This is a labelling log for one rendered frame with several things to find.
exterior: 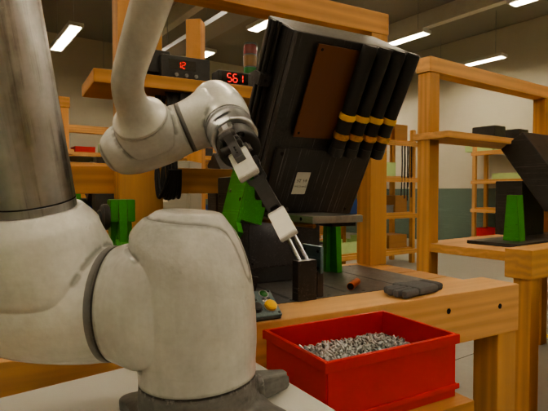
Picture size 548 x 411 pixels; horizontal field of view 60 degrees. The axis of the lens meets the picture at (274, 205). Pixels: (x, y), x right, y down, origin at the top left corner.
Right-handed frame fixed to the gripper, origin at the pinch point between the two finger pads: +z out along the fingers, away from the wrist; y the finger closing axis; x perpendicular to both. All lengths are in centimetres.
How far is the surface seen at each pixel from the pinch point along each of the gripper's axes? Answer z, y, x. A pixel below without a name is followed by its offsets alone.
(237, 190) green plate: -53, -33, -9
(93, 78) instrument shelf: -84, 3, -27
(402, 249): -438, -583, 114
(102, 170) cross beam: -88, -24, -45
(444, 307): -18, -80, 25
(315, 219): -32, -38, 6
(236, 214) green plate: -46, -35, -12
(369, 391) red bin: 14.9, -34.2, -2.3
